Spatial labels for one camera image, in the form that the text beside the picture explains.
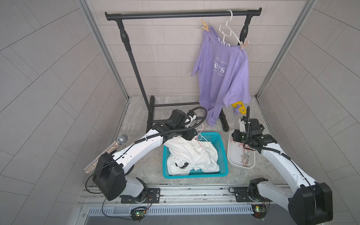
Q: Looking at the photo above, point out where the pink wire hanger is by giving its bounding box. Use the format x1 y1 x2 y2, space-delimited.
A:
194 124 210 152

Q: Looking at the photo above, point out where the white garment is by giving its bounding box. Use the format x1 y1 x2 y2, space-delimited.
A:
164 136 220 176

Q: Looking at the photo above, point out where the purple t-shirt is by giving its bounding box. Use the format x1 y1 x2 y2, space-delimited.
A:
191 27 251 127

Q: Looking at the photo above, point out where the pink clothespin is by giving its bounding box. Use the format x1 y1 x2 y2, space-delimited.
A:
240 41 249 50

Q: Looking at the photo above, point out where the white plastic hanger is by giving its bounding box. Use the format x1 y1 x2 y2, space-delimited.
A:
212 10 242 48

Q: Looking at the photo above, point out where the beige clothespin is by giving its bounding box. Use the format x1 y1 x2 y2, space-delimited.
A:
201 19 210 32

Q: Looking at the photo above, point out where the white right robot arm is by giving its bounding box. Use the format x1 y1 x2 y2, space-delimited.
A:
230 116 333 225

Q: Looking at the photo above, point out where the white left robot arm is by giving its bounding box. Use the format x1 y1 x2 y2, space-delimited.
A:
91 107 207 202

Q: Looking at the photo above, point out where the white plastic clothespin tray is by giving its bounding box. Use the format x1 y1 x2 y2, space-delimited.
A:
227 129 256 169

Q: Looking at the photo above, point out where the teal plastic laundry basket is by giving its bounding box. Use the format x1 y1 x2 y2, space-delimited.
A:
163 132 228 179

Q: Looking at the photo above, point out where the yellow plastic triangle toy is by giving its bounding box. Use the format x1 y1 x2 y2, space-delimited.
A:
232 101 247 115

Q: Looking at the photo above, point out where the silver microphone head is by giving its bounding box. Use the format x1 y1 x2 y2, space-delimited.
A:
116 134 128 145

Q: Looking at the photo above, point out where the right circuit board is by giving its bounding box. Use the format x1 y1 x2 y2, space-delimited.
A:
252 205 267 219

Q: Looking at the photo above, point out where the circuit board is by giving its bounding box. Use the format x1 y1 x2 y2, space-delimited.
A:
252 205 267 219
130 206 148 221

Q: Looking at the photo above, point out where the left circuit board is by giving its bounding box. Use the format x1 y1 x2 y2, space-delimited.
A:
130 206 148 221

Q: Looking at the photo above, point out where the black metal clothes rack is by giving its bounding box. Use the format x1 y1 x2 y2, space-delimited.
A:
105 7 262 131

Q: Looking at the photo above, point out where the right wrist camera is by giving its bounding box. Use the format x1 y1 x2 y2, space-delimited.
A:
239 116 246 132

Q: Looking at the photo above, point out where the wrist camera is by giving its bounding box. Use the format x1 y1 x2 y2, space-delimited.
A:
185 111 197 125
239 116 246 132

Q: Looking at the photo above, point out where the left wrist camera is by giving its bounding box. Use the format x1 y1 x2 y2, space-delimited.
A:
185 111 197 125

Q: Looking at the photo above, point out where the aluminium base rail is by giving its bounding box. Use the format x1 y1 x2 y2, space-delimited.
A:
75 184 316 217

